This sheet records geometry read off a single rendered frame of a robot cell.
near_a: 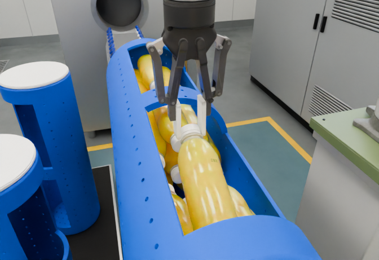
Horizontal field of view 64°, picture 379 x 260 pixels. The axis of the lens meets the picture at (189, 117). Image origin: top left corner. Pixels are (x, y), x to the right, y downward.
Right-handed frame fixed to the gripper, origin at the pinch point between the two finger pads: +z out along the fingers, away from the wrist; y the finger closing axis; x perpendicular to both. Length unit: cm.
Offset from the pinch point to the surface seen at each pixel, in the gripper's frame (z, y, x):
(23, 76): 23, 48, -86
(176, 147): 11.2, 1.0, -6.6
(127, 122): 7.4, 10.5, -13.3
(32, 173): 25.2, 35.8, -23.7
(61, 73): 23, 33, -86
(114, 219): 111, 23, -80
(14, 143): 23, 42, -36
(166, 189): 4.6, 6.7, 11.5
